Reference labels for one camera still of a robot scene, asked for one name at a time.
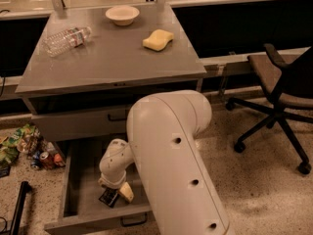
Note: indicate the black pole on floor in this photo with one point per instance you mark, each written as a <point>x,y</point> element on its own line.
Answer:
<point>15,225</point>

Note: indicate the black office chair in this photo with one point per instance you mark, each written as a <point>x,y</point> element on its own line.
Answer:
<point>287,83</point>

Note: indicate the clear plastic water bottle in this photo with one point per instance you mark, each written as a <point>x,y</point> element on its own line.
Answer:
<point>63,41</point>

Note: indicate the white paper bowl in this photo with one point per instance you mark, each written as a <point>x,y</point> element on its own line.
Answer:
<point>122,15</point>

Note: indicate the grey drawer cabinet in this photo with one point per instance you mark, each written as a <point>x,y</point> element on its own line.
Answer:
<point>86,91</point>

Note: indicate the open grey lower drawer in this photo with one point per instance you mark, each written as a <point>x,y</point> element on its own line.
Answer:
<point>81,211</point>

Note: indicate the black drawer handle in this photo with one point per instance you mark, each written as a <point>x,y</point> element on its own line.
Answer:
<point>122,116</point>
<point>134,220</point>

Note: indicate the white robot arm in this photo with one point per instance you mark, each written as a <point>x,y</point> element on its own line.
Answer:
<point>161,130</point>

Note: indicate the black drawer handle middle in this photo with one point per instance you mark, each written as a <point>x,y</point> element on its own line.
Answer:
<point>122,116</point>

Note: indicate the black rxbar chocolate wrapper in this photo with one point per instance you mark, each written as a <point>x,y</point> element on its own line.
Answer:
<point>109,197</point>

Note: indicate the yellow sponge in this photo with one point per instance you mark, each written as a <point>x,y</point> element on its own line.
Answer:
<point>158,40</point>

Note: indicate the black drawer handle lower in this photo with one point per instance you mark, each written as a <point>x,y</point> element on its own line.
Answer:
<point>134,220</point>

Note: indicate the green chip bag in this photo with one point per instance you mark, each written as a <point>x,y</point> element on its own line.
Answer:
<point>23,140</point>

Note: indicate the blue soda can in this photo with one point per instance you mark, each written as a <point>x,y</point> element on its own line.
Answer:
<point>35,162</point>

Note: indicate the closed grey middle drawer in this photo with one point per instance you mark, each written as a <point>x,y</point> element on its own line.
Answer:
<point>79,124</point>

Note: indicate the orange snack item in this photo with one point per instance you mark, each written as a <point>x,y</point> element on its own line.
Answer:
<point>58,160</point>

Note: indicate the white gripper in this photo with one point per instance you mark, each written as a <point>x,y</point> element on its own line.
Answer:
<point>112,176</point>

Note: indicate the red soda can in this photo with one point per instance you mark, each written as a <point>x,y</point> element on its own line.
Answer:
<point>47,160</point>

